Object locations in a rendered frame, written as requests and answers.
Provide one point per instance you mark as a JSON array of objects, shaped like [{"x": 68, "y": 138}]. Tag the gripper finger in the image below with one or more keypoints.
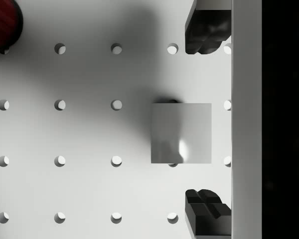
[
  {"x": 209, "y": 214},
  {"x": 209, "y": 30}
]

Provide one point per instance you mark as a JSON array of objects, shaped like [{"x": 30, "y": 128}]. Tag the grey cube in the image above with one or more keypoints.
[{"x": 182, "y": 129}]

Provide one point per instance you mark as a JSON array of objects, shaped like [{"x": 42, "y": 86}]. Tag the dark red mug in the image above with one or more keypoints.
[{"x": 2, "y": 22}]

